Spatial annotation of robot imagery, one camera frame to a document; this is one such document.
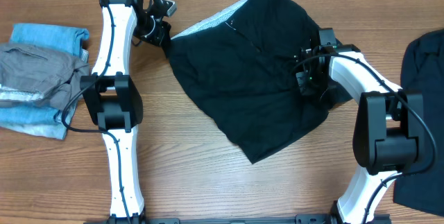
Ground black shorts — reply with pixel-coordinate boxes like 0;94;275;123
165;0;350;163

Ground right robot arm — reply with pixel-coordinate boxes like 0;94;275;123
295;28;425;223

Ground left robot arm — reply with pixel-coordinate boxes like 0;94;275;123
80;0;177;223

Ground dark navy garment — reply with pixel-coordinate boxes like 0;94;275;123
393;30;443;216

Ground folded grey shorts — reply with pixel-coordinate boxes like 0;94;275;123
1;43;89;110

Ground folded blue jeans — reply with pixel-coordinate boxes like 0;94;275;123
1;23;89;139

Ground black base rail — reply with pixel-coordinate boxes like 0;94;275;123
83;213;393;224

